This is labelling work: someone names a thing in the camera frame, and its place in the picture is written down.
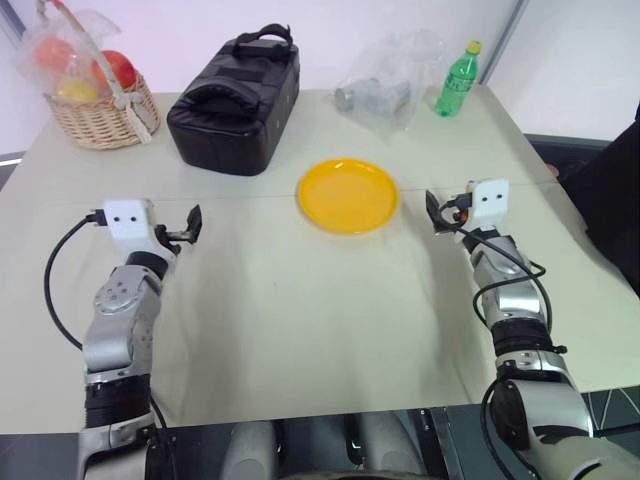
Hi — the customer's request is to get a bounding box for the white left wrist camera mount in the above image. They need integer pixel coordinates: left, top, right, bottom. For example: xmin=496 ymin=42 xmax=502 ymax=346
xmin=101 ymin=198 xmax=162 ymax=253

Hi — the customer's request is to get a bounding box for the red apple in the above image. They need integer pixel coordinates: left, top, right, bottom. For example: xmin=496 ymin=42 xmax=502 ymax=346
xmin=94 ymin=49 xmax=138 ymax=92

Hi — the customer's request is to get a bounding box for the dark grey side table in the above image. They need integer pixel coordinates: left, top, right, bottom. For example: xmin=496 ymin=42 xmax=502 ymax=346
xmin=519 ymin=130 xmax=614 ymax=189

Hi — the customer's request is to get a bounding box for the black padded carry bag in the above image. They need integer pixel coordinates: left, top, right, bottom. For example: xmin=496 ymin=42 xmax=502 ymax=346
xmin=165 ymin=23 xmax=302 ymax=178

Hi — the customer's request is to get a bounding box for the crumpled clear plastic bag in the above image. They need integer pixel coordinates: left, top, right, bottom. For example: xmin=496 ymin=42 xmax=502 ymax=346
xmin=331 ymin=28 xmax=447 ymax=140

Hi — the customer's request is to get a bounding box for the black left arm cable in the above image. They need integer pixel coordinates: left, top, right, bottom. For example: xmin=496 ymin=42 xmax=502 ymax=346
xmin=43 ymin=211 xmax=107 ymax=351

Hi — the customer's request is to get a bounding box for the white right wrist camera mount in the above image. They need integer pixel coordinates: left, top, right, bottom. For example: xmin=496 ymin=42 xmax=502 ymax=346
xmin=465 ymin=178 xmax=512 ymax=227

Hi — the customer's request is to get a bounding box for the yellow fruit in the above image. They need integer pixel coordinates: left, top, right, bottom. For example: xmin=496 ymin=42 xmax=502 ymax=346
xmin=55 ymin=79 xmax=100 ymax=105

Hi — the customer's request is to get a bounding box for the grey vertical wall post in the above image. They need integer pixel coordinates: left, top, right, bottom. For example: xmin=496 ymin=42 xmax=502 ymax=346
xmin=477 ymin=0 xmax=532 ymax=87

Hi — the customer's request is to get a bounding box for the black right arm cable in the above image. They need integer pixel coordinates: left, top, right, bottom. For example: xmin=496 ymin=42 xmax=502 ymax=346
xmin=447 ymin=219 xmax=569 ymax=354

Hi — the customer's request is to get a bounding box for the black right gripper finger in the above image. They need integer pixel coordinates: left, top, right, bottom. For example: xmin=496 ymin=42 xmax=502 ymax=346
xmin=424 ymin=188 xmax=443 ymax=222
xmin=431 ymin=209 xmax=455 ymax=236

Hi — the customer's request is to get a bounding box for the person in dark clothing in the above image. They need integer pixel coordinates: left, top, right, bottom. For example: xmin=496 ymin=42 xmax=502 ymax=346
xmin=546 ymin=99 xmax=640 ymax=304

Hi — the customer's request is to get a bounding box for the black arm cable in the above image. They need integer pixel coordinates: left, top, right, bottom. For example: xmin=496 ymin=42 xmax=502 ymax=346
xmin=43 ymin=211 xmax=107 ymax=351
xmin=447 ymin=219 xmax=569 ymax=354

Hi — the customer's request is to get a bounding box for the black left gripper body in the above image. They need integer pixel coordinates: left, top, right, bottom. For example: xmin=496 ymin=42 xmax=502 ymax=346
xmin=151 ymin=223 xmax=184 ymax=261

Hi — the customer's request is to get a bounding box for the beige tablecloth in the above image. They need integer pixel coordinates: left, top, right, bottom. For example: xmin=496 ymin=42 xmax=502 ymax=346
xmin=0 ymin=83 xmax=640 ymax=432

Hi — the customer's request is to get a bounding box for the woven wicker basket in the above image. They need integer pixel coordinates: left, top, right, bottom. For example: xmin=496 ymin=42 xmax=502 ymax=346
xmin=43 ymin=54 xmax=161 ymax=151

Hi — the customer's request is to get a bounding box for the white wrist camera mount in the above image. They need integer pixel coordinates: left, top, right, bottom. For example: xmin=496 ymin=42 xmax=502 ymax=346
xmin=465 ymin=178 xmax=512 ymax=227
xmin=101 ymin=198 xmax=162 ymax=253

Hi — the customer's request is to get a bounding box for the clear plastic basket wrap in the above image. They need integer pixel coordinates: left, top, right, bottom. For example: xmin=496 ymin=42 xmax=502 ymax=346
xmin=9 ymin=0 xmax=123 ymax=104

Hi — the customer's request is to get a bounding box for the yellow plastic plate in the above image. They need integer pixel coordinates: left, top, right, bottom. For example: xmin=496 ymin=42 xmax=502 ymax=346
xmin=298 ymin=157 xmax=402 ymax=238

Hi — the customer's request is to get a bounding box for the green plastic bottle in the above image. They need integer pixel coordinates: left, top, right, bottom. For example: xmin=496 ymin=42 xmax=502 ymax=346
xmin=433 ymin=40 xmax=484 ymax=119

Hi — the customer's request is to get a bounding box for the orange round fruit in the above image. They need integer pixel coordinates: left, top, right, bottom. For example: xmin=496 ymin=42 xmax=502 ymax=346
xmin=36 ymin=38 xmax=77 ymax=77

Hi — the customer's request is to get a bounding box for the grey rounded robot shape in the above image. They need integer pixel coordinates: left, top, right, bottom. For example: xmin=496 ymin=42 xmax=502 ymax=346
xmin=227 ymin=417 xmax=284 ymax=480

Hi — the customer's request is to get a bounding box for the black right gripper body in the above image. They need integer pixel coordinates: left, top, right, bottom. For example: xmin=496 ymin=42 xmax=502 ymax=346
xmin=441 ymin=191 xmax=475 ymax=232

